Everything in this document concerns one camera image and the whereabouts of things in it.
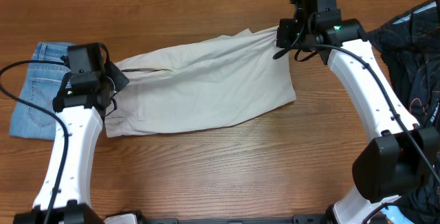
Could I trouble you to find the beige cotton shorts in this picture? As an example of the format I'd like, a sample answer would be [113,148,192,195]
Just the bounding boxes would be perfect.
[105,27,296,137]

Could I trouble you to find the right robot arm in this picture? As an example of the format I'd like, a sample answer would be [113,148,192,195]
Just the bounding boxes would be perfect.
[276,0,439,224]

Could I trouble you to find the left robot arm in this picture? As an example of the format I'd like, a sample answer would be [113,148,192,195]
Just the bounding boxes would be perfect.
[13,43,129,224]

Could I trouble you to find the folded blue denim jeans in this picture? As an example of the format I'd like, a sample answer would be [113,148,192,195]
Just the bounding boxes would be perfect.
[10,42,71,140]

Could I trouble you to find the black printed jersey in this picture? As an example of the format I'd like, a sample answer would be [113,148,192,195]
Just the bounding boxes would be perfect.
[365,0,440,224]

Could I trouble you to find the light blue garment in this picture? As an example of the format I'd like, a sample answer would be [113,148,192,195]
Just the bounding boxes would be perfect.
[381,206,414,224]

